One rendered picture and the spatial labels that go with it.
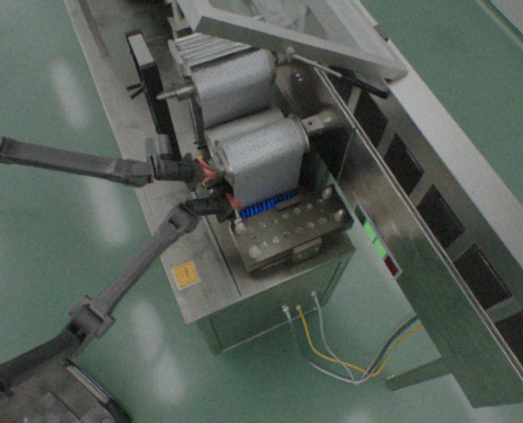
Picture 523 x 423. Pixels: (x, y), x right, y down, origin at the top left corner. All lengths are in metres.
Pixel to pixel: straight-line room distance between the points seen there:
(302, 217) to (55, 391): 1.41
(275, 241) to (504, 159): 2.10
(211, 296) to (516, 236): 0.99
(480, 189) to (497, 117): 2.52
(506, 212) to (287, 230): 0.76
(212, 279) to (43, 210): 1.60
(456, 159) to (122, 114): 1.42
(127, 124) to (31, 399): 1.29
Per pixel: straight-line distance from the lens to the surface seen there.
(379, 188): 1.24
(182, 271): 1.59
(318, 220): 1.54
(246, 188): 1.43
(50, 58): 3.72
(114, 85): 2.12
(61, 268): 2.78
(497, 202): 0.97
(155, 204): 1.74
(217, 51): 1.39
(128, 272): 1.32
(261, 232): 1.51
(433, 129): 1.02
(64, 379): 2.35
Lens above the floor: 2.41
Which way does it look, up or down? 64 degrees down
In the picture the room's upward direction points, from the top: 2 degrees clockwise
